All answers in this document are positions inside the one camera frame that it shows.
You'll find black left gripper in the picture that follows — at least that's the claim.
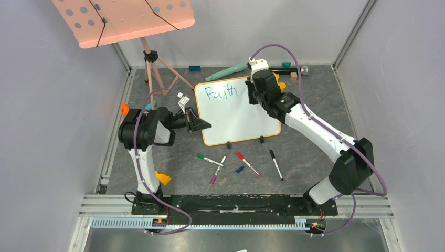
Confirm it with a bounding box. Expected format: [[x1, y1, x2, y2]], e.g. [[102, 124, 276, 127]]
[[168, 107, 211, 133]]

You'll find yellow framed whiteboard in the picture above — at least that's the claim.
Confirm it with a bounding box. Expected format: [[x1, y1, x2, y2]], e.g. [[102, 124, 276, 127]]
[[194, 76, 281, 146]]

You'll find blue marker cap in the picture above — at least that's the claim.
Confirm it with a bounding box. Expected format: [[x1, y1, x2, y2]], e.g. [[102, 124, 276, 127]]
[[235, 166, 245, 173]]

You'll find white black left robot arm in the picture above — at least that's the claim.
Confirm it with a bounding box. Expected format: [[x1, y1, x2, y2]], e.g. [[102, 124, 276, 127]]
[[118, 107, 211, 214]]

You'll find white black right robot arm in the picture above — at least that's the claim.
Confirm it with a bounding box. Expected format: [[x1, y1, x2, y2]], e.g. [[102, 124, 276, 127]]
[[245, 70, 373, 214]]

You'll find green whiteboard marker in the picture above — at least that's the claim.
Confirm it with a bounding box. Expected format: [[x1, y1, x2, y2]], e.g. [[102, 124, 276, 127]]
[[196, 153, 224, 167]]

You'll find red whiteboard marker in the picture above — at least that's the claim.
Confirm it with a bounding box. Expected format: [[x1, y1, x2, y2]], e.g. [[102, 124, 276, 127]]
[[236, 152, 261, 176]]

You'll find pink whiteboard marker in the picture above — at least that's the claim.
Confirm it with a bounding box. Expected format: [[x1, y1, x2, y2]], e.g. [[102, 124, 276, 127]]
[[210, 155, 227, 184]]

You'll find black whiteboard marker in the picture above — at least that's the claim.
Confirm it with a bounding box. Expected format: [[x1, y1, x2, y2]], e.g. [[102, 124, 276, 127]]
[[269, 150, 284, 181]]

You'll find yellow cylinder toy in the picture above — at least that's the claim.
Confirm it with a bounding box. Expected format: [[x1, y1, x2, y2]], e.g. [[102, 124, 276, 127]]
[[278, 82, 287, 93]]

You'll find teal toy tube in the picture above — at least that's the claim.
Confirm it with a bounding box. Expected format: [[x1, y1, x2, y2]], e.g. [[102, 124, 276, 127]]
[[205, 62, 248, 81]]

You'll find teal triangle block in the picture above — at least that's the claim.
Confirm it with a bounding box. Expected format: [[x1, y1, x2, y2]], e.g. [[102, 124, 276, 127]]
[[281, 62, 291, 68]]

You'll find tan wooden cube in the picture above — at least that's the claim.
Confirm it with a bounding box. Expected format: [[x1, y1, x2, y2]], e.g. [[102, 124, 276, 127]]
[[290, 72, 299, 82]]

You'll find black silver microphone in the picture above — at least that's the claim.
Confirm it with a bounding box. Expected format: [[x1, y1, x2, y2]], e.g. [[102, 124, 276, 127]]
[[269, 66, 309, 76]]

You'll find blue toy flashlight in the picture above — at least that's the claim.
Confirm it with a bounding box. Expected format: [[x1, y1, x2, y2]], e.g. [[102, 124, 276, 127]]
[[144, 100, 157, 111]]

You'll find dark blue brick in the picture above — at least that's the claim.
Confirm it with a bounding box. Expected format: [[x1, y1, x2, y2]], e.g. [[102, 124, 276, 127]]
[[188, 65, 202, 72]]

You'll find yellow wedge block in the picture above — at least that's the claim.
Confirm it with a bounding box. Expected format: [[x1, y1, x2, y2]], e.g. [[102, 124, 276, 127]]
[[155, 171, 172, 185]]

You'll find orange toy block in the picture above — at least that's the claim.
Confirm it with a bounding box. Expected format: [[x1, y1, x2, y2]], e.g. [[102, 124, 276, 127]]
[[120, 103, 130, 116]]

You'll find pink music stand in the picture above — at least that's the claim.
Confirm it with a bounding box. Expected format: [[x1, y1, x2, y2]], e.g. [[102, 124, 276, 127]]
[[53, 0, 195, 95]]

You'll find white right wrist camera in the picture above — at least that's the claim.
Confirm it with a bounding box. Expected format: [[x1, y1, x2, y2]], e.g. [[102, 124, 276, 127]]
[[248, 59, 269, 79]]

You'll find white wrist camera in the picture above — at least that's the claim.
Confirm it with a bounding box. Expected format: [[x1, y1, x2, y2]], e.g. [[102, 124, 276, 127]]
[[248, 59, 269, 79], [177, 92, 190, 114]]

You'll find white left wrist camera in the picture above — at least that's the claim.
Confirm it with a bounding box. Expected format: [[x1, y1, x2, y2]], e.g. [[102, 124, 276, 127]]
[[177, 92, 190, 114]]

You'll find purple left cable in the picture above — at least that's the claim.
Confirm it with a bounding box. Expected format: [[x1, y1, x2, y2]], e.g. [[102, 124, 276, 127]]
[[133, 88, 193, 236]]

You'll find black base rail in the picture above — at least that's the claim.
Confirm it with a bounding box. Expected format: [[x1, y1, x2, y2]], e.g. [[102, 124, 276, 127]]
[[131, 194, 338, 225]]

